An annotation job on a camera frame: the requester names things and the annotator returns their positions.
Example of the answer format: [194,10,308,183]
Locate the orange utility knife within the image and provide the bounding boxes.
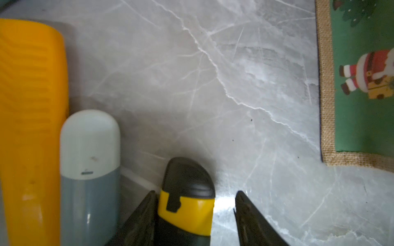
[1,19,69,246]

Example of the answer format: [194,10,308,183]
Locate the green christmas burlap pouch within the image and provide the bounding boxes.
[316,1,394,172]

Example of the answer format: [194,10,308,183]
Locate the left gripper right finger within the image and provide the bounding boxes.
[234,191,288,246]

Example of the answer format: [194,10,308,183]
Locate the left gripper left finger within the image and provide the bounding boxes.
[106,191,158,246]

